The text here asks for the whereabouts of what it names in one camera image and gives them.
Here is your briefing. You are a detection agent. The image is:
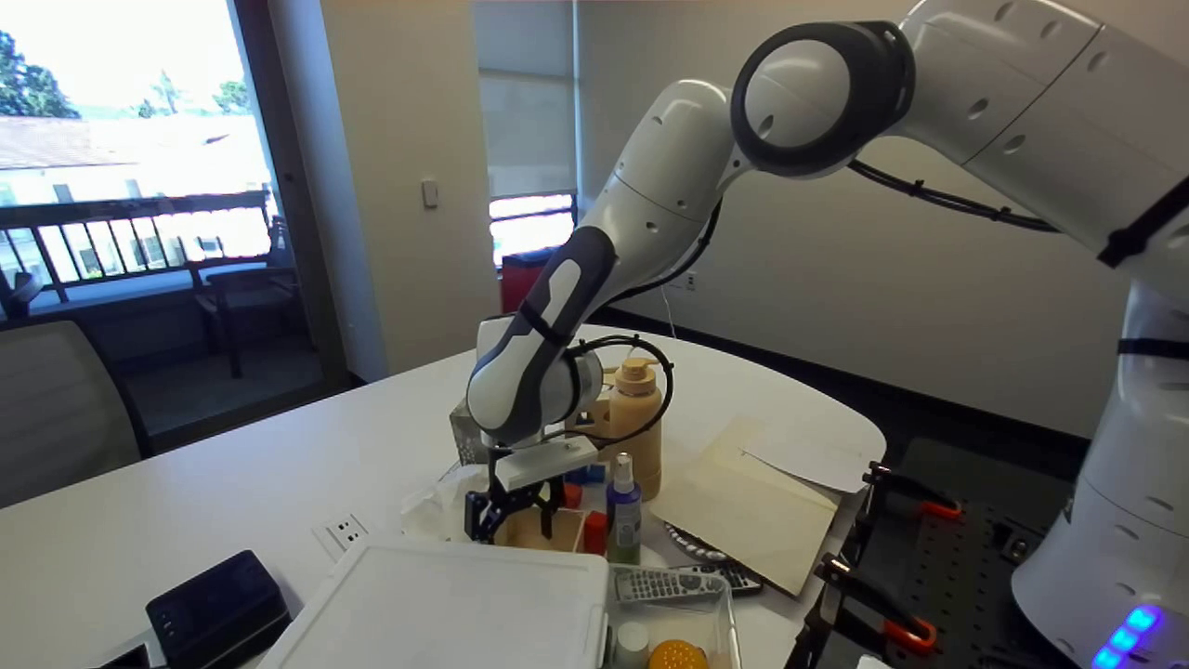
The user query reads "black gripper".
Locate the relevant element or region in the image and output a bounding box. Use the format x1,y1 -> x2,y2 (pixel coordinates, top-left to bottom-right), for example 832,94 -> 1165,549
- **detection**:
474,464 -> 577,549

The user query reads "white container lid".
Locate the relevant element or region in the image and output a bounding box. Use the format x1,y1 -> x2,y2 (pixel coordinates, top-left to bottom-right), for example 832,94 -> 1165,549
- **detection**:
257,535 -> 614,669

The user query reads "clear plastic container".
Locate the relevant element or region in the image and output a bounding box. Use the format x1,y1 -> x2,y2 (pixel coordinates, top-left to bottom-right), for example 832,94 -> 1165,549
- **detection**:
601,563 -> 749,669

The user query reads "open cardboard box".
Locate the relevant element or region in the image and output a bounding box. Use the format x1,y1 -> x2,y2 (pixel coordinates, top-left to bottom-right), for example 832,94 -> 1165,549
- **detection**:
646,413 -> 864,601

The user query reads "small bottle with blue cap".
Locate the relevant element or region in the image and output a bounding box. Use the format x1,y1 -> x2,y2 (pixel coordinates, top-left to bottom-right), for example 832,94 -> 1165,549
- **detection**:
605,449 -> 646,569

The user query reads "tan plastic bottle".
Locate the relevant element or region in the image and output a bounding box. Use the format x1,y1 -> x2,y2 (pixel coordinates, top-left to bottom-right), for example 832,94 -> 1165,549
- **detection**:
590,353 -> 668,507

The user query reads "grey remote control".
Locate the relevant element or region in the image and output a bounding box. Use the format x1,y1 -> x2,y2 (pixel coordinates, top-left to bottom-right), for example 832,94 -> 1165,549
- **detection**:
610,564 -> 735,611

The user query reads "table power outlet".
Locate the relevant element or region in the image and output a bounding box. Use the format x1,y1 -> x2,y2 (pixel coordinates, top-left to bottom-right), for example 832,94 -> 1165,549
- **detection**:
325,511 -> 371,559

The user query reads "orange fruit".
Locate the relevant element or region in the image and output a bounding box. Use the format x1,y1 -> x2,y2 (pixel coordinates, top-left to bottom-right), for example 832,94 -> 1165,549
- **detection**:
646,636 -> 713,669

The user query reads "red cabinet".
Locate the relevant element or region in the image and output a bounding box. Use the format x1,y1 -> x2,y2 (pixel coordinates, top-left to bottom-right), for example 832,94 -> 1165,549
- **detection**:
500,248 -> 564,321

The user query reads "dark balcony chair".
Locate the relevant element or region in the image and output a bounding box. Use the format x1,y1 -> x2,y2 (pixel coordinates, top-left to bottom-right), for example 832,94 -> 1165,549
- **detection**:
184,217 -> 305,379

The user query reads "black orange clamp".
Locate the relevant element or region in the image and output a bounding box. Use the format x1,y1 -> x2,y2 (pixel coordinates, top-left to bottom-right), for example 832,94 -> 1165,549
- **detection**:
817,554 -> 943,663
864,462 -> 972,529

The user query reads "black mounting plate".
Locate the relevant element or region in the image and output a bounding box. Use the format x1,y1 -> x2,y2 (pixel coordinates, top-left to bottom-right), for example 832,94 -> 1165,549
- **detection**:
791,431 -> 1072,669

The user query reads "grey mesh office chair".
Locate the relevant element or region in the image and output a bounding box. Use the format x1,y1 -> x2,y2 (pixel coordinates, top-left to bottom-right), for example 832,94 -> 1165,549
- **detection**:
0,314 -> 141,514

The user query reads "balcony railing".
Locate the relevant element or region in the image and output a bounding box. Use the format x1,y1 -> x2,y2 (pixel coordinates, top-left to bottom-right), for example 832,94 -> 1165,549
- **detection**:
0,187 -> 276,301

